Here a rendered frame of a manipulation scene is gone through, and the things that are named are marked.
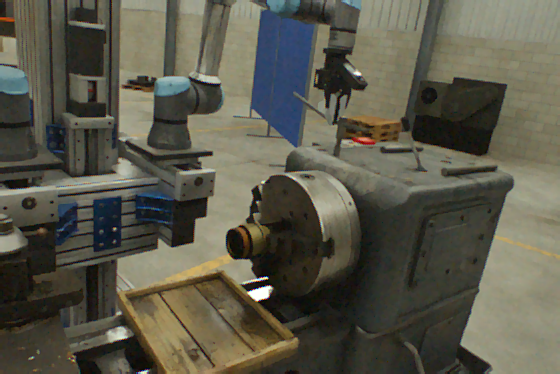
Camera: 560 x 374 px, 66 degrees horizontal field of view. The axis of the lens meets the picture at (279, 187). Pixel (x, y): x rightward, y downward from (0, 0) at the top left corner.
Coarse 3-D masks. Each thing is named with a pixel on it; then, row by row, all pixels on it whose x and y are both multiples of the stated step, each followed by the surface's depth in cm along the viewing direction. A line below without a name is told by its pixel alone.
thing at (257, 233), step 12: (240, 228) 100; (252, 228) 101; (264, 228) 104; (228, 240) 103; (240, 240) 98; (252, 240) 99; (264, 240) 100; (228, 252) 103; (240, 252) 98; (252, 252) 99; (264, 252) 101
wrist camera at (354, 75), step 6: (336, 60) 118; (342, 60) 118; (336, 66) 118; (342, 66) 116; (348, 66) 117; (342, 72) 116; (348, 72) 115; (354, 72) 116; (348, 78) 115; (354, 78) 113; (360, 78) 114; (348, 84) 115; (354, 84) 114; (360, 84) 113; (366, 84) 115
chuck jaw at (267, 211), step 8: (264, 184) 110; (256, 192) 110; (264, 192) 109; (272, 192) 110; (256, 200) 110; (264, 200) 108; (272, 200) 109; (256, 208) 107; (264, 208) 107; (272, 208) 108; (256, 216) 105; (264, 216) 106; (272, 216) 107; (280, 216) 109; (264, 224) 106; (272, 224) 109
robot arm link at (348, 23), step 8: (328, 0) 116; (336, 0) 114; (344, 0) 113; (352, 0) 112; (360, 0) 114; (328, 8) 116; (336, 8) 114; (344, 8) 113; (352, 8) 113; (360, 8) 115; (328, 16) 117; (336, 16) 115; (344, 16) 114; (352, 16) 114; (328, 24) 119; (336, 24) 115; (344, 24) 114; (352, 24) 115; (352, 32) 116
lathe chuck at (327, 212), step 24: (288, 192) 106; (312, 192) 100; (336, 192) 104; (288, 216) 106; (312, 216) 99; (336, 216) 100; (336, 240) 99; (288, 264) 108; (312, 264) 100; (336, 264) 101; (288, 288) 109; (312, 288) 102
